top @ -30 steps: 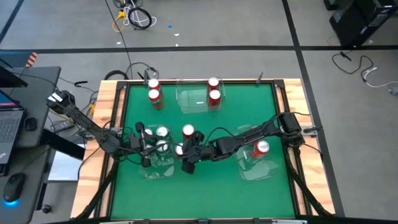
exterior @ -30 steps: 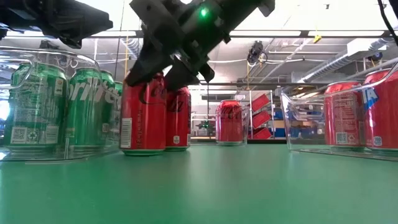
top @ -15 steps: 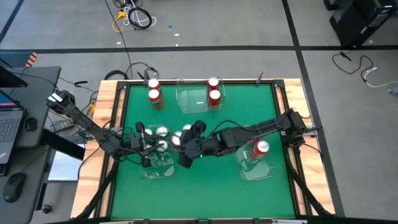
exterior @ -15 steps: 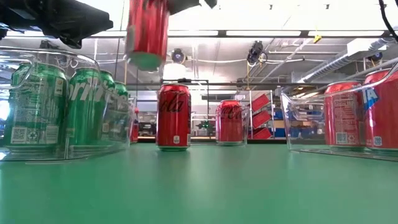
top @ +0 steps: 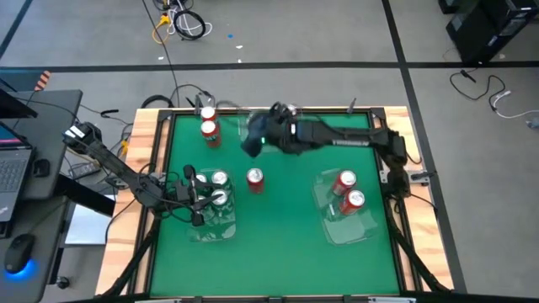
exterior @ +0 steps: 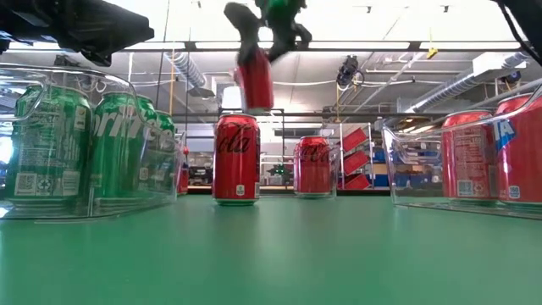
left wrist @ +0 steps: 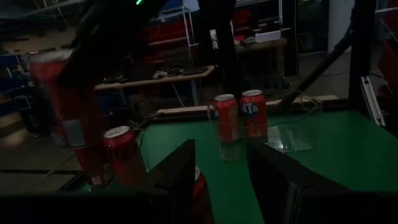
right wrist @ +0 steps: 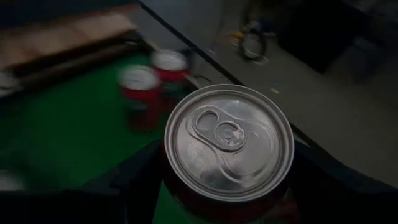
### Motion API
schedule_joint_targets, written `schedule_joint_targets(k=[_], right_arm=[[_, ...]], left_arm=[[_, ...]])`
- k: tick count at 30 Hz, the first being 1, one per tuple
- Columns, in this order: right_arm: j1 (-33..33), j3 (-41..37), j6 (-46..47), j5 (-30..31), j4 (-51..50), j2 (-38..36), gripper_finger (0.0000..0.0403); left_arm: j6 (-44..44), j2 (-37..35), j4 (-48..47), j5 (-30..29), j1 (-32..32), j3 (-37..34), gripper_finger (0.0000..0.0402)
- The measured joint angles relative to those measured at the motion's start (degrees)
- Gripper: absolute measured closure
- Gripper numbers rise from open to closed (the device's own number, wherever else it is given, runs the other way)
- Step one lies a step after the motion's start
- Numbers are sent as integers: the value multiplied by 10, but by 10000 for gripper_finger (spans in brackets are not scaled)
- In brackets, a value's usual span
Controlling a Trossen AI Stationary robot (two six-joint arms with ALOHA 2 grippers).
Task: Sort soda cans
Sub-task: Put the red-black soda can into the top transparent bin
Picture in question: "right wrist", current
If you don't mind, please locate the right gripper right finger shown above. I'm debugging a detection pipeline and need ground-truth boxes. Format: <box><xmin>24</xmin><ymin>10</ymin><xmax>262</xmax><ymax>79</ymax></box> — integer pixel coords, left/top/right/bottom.
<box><xmin>288</xmin><ymin>141</ymin><xmax>387</xmax><ymax>200</ymax></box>

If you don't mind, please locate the red Coca-Cola can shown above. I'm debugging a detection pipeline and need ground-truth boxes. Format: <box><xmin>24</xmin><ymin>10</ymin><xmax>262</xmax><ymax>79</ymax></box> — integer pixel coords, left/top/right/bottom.
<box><xmin>163</xmin><ymin>83</ymin><xmax>295</xmax><ymax>218</ymax></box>

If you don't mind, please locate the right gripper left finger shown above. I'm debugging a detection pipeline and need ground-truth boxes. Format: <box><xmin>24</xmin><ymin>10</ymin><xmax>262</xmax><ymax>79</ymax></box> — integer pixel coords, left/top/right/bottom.
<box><xmin>111</xmin><ymin>140</ymin><xmax>166</xmax><ymax>224</ymax></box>

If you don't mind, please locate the red Fanta can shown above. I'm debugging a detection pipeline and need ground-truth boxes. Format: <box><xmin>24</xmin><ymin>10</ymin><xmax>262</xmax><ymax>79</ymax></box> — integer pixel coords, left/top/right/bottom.
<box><xmin>150</xmin><ymin>49</ymin><xmax>190</xmax><ymax>103</ymax></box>
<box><xmin>116</xmin><ymin>64</ymin><xmax>163</xmax><ymax>131</ymax></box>

